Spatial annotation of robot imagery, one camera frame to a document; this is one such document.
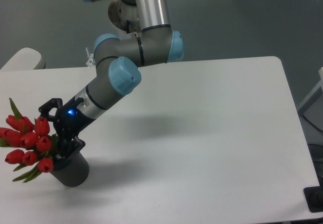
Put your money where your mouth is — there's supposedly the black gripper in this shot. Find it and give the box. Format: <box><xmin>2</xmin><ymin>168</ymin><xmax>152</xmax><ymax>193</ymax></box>
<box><xmin>38</xmin><ymin>97</ymin><xmax>94</xmax><ymax>159</ymax></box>

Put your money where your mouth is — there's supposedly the red tulip bouquet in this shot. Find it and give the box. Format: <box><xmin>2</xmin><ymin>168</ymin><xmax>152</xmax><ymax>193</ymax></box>
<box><xmin>1</xmin><ymin>98</ymin><xmax>60</xmax><ymax>183</ymax></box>

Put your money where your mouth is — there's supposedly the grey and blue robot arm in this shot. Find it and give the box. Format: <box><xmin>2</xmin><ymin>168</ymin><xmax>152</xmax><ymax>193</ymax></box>
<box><xmin>39</xmin><ymin>0</ymin><xmax>184</xmax><ymax>159</ymax></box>

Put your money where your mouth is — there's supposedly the dark grey ribbed vase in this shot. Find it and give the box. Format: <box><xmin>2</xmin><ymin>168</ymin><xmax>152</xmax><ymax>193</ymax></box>
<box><xmin>50</xmin><ymin>152</ymin><xmax>89</xmax><ymax>187</ymax></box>

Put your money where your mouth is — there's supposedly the white chair armrest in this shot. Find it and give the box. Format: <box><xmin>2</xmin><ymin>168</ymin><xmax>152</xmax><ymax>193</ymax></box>
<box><xmin>1</xmin><ymin>47</ymin><xmax>46</xmax><ymax>72</ymax></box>

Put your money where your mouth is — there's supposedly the white furniture edge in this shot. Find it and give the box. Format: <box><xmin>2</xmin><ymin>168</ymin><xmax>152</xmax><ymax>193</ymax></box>
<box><xmin>297</xmin><ymin>68</ymin><xmax>322</xmax><ymax>116</ymax></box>

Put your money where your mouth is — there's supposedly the white metal base frame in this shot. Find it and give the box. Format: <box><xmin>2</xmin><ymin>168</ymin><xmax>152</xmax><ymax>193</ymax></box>
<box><xmin>86</xmin><ymin>47</ymin><xmax>96</xmax><ymax>67</ymax></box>

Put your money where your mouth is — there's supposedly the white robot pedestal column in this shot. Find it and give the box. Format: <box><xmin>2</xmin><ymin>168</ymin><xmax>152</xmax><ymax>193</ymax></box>
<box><xmin>107</xmin><ymin>0</ymin><xmax>142</xmax><ymax>39</ymax></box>

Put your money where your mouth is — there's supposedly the black cable grommet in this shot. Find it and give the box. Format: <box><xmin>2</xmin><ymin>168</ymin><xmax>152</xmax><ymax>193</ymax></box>
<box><xmin>303</xmin><ymin>186</ymin><xmax>322</xmax><ymax>213</ymax></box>

